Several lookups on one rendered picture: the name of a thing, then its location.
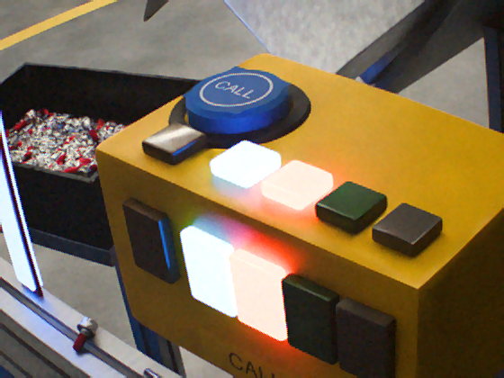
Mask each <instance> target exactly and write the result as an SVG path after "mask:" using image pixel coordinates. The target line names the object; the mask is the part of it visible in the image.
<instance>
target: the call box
mask: <svg viewBox="0 0 504 378"><path fill-rule="evenodd" d="M236 67H239V68H243V69H258V70H263V71H266V72H269V73H272V74H274V75H276V76H277V77H280V78H281V79H282V80H283V81H284V82H287V83H290V84H289V85H288V86H289V92H290V99H291V108H292V109H291V112H290V114H289V115H288V116H287V117H286V118H285V119H283V120H282V121H280V122H278V123H277V124H276V125H274V126H272V127H270V128H268V129H265V130H257V131H254V132H250V133H244V134H237V135H216V134H212V135H210V134H205V133H204V135H205V136H206V141H207V142H206V146H205V147H204V148H202V149H200V150H198V151H197V152H196V153H194V154H193V155H191V156H190V157H188V158H186V159H185V160H183V161H181V162H180V163H178V164H176V165H175V166H171V165H169V164H167V163H165V162H163V161H160V160H158V159H156V158H154V157H151V156H149V155H147V154H145V153H144V152H143V148H142V141H143V140H144V139H146V138H148V137H149V136H150V135H152V134H154V133H156V132H157V131H160V130H162V129H163V128H165V127H166V126H168V125H170V124H172V123H176V122H178V123H181V124H183V125H184V126H187V127H189V128H192V127H191V126H190V124H189V122H188V119H187V114H186V110H187V109H186V103H185V101H186V97H184V96H179V97H178V98H176V99H175V100H174V101H172V102H170V103H168V104H166V105H164V106H162V107H161V108H159V109H157V110H156V111H154V112H153V113H151V114H149V115H147V116H146V117H144V118H143V119H141V120H139V121H136V122H134V123H133V124H132V125H130V126H128V127H126V128H124V129H122V130H121V131H119V132H117V133H115V134H114V135H112V136H111V137H110V138H108V139H106V140H104V141H103V142H101V143H100V144H99V145H98V146H97V147H96V150H95V160H96V164H97V167H98V172H99V176H100V183H101V187H102V191H103V198H104V201H105V206H106V210H107V214H108V221H109V225H110V230H111V233H112V240H113V244H114V247H115V252H116V256H117V259H118V263H119V267H120V271H121V278H122V281H123V283H124V286H125V289H126V293H127V297H128V301H129V305H130V311H131V314H132V315H133V316H134V318H135V319H136V320H137V321H138V322H139V323H140V324H141V325H143V326H145V327H146V328H148V329H151V330H153V331H155V332H156V333H158V334H159V335H161V336H162V337H164V338H165V339H167V340H169V341H171V342H172V343H175V344H177V345H179V346H180V347H181V348H183V349H185V350H187V351H188V352H190V353H192V354H194V355H196V356H198V357H200V358H201V359H202V360H204V361H206V362H208V363H210V364H212V365H214V366H216V367H218V368H220V369H221V370H223V371H224V372H226V373H228V374H232V375H234V377H236V378H359V377H357V376H354V375H353V374H351V373H348V372H346V371H342V369H341V368H340V367H339V363H338V362H337V363H336V364H332V365H330V364H328V363H327V362H323V361H321V360H319V359H318V358H315V357H313V356H312V355H310V354H306V353H304V352H302V351H301V350H299V349H297V348H295V347H293V346H290V345H289V343H288V339H284V340H277V339H276V338H274V337H271V336H269V335H268V334H265V333H263V332H261V331H260V330H258V329H256V328H253V327H250V326H249V325H247V324H245V323H243V322H242V321H241V320H240V319H239V315H237V316H235V317H231V316H229V315H227V314H225V313H223V312H221V310H218V309H216V308H214V307H212V306H211V305H207V304H206V303H204V302H202V301H199V300H198V299H196V298H194V296H193V293H192V288H191V284H190V278H189V274H188V270H187V268H186V264H185V256H184V251H183V246H182V240H181V236H180V234H181V232H182V231H183V230H185V229H186V228H188V227H195V228H197V229H198V230H200V231H202V232H204V233H207V234H209V235H211V236H213V237H215V238H216V239H220V240H222V241H224V242H226V243H228V244H230V245H232V246H233V251H234V250H236V249H242V250H244V251H247V252H248V253H250V254H252V255H254V256H256V257H260V258H262V259H264V260H265V261H267V262H269V263H270V264H273V265H275V266H278V267H281V268H282V269H283V270H284V271H285V276H287V275H288V274H295V275H298V276H300V277H302V278H304V279H305V278H306V279H308V280H310V281H312V282H314V283H315V284H318V285H320V286H322V287H323V286H324V287H326V288H328V289H330V290H331V291H333V292H335V293H337V294H338V295H339V301H340V302H341V301H342V300H343V299H345V298H348V299H353V300H355V301H357V302H359V303H363V304H364V305H366V306H368V307H370V308H373V309H376V310H378V311H381V312H383V313H384V314H387V315H390V316H392V317H394V319H395V328H396V329H395V367H394V371H395V377H394V378H494V377H496V375H497V374H498V373H499V372H500V371H501V370H502V369H503V368H504V134H502V133H499V132H496V131H495V130H491V129H488V128H485V127H483V126H481V125H478V124H476V123H474V122H470V121H467V120H464V119H462V118H459V117H456V116H454V115H452V114H449V113H446V112H442V111H439V110H438V109H435V108H433V107H431V106H429V105H426V104H423V103H419V102H416V101H414V100H410V99H409V98H406V97H402V96H400V95H397V94H393V93H390V92H387V91H384V90H382V89H378V88H376V87H373V86H369V85H366V84H362V83H359V82H357V81H354V80H351V79H349V78H346V77H343V76H340V75H337V74H334V73H331V72H328V71H325V70H322V69H318V68H315V67H309V66H306V65H303V64H300V63H298V62H294V61H291V60H289V59H285V58H281V57H277V56H275V55H272V54H268V53H262V54H259V55H256V56H254V57H253V58H251V59H247V60H245V61H243V62H242V63H241V64H239V65H237V66H236ZM241 141H248V142H250V143H253V144H256V145H258V146H260V147H263V148H265V149H270V150H272V151H273V152H276V153H277V154H278V155H279V156H280V162H281V165H280V166H279V167H278V168H277V169H276V170H278V169H279V168H281V167H284V166H286V165H287V164H289V163H290V162H292V161H294V160H297V161H300V162H302V163H304V164H307V165H310V166H311V167H315V168H317V169H320V170H322V171H325V172H328V173H331V174H332V182H333V187H332V188H331V189H330V190H328V191H327V192H326V193H324V194H323V195H322V196H320V197H319V198H317V199H316V200H315V201H313V202H311V203H310V204H309V205H308V206H307V207H305V208H304V209H302V210H296V209H294V208H292V207H289V206H287V205H285V204H282V203H280V202H277V201H276V200H273V199H271V198H268V197H266V196H264V195H263V194H262V190H261V182H262V180H264V179H265V178H267V177H268V176H270V175H271V174H272V173H274V172H275V171H276V170H275V171H274V172H272V173H271V174H269V175H267V176H265V177H264V178H262V179H261V180H259V181H258V182H256V183H255V184H253V185H251V186H250V187H243V186H240V185H238V184H234V183H232V182H230V181H228V180H226V179H224V178H222V177H219V176H217V175H215V174H214V173H213V172H212V168H211V162H212V161H213V160H214V159H215V158H217V157H218V156H220V155H222V154H223V153H225V152H227V151H228V150H230V149H231V148H233V147H234V146H236V145H238V144H239V143H240V142H241ZM345 181H352V182H354V183H357V184H360V185H362V186H365V187H367V188H370V189H372V190H374V191H376V192H378V193H381V194H384V195H385V196H386V197H387V200H388V207H387V209H386V211H384V212H383V213H381V214H380V216H378V217H377V218H376V219H374V220H371V221H370V223H368V224H367V225H366V226H364V227H363V228H362V229H360V230H359V231H358V232H352V231H349V230H347V229H342V228H340V227H338V226H335V225H333V224H331V223H329V222H327V221H324V220H322V219H319V218H318V217H317V216H316V214H315V208H314V206H315V204H316V202H318V201H319V200H321V199H322V198H324V197H325V196H326V195H328V194H330V193H331V192H333V190H334V189H336V188H337V187H339V186H340V185H342V184H343V183H344V182H345ZM131 198H133V199H135V200H137V201H142V202H144V203H145V204H147V205H149V206H151V207H154V208H156V209H157V210H159V211H161V212H163V213H166V214H167V216H168V217H169V221H170V227H171V231H172V235H173V241H174V245H175V254H176V258H177V263H178V268H179V273H180V279H179V280H178V281H176V282H175V283H174V284H172V283H167V282H165V281H163V280H160V279H159V278H157V277H155V276H154V275H152V274H149V273H147V272H146V271H144V270H143V269H141V268H139V267H137V266H136V265H135V262H134V258H133V254H132V250H131V243H130V238H129V235H128V231H127V226H126V222H125V219H124V214H123V204H122V203H123V202H124V201H126V200H129V199H131ZM401 203H407V204H410V205H412V206H414V207H417V208H419V209H421V210H425V211H427V212H430V213H432V214H435V215H436V216H438V217H440V218H442V221H443V228H442V231H441V232H440V233H439V235H438V236H436V237H435V238H434V239H433V240H432V241H431V242H430V243H428V244H427V245H426V246H424V247H423V248H422V250H420V251H419V252H418V253H417V254H416V255H415V256H408V255H406V254H402V253H401V252H398V251H397V250H394V249H392V248H390V247H385V246H384V245H382V244H379V243H377V242H375V241H374V240H373V239H372V231H371V229H372V226H373V225H374V224H375V223H377V222H378V221H379V220H380V219H381V218H384V217H385V216H387V215H388V214H389V213H390V212H391V211H392V210H394V209H395V208H396V207H397V206H398V205H399V204H401Z"/></svg>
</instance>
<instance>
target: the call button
mask: <svg viewBox="0 0 504 378"><path fill-rule="evenodd" d="M289 84H290V83H287V82H284V81H283V80H282V79H281V78H280V77H278V76H276V75H274V74H272V73H269V72H266V71H263V70H258V69H243V68H241V67H234V68H232V69H230V70H227V71H225V72H221V73H219V74H216V75H214V76H210V77H207V78H205V79H204V80H203V81H201V82H200V83H198V84H197V85H196V87H194V88H193V89H192V90H191V91H189V92H188V93H186V94H183V95H182V96H184V97H186V101H185V103H186V109H187V110H186V114H187V119H188V122H189V124H190V126H191V127H192V128H193V129H195V130H197V131H200V132H202V133H205V134H210V135H212V134H216V135H237V134H244V133H250V132H254V131H262V130H265V129H268V128H270V127H272V126H274V125H276V124H277V123H278V122H281V121H282V120H283V119H285V118H286V117H287V116H288V115H289V114H290V112H291V109H292V108H291V99H290V92H289V86H288V85H289Z"/></svg>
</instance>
